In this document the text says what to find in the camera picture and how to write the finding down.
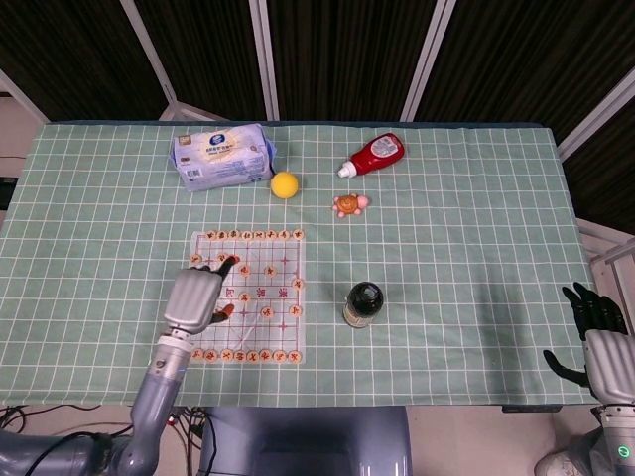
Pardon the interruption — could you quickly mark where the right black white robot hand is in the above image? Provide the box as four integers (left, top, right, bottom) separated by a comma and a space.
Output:
543, 281, 635, 406

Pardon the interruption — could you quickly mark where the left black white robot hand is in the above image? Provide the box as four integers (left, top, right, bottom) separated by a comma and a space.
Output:
163, 255, 242, 335

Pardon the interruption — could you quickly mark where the clear plastic chess board sheet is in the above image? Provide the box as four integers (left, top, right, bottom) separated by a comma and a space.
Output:
177, 229, 308, 366

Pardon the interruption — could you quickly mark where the white plastic bag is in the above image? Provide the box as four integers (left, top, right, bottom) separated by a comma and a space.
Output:
534, 429, 605, 476

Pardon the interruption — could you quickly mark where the white metal rack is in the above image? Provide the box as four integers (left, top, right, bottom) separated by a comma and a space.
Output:
576, 217, 635, 303

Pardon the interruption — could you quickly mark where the white blue tissue pack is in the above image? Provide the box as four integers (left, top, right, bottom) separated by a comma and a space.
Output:
171, 123, 277, 193

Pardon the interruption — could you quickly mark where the yellow ball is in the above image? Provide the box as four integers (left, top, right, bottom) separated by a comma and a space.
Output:
270, 171, 300, 200

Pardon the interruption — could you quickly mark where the dark glass jar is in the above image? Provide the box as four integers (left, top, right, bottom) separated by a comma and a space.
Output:
342, 281, 385, 329

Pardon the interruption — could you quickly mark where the pink orange turtle toy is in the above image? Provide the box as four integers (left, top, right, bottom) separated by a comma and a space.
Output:
332, 192, 370, 218

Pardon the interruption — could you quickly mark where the green checkered tablecloth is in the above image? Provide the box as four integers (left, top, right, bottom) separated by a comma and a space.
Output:
0, 121, 604, 409

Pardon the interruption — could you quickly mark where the red ketchup squeeze bottle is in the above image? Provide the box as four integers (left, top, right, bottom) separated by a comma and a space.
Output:
337, 132, 406, 179

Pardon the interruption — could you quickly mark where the black cable bundle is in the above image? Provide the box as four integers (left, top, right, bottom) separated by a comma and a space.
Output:
168, 406, 209, 476

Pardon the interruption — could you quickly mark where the white partition post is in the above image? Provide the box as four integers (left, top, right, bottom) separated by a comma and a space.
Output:
554, 66, 635, 161
0, 67, 52, 125
249, 0, 280, 122
399, 0, 456, 123
120, 0, 230, 123

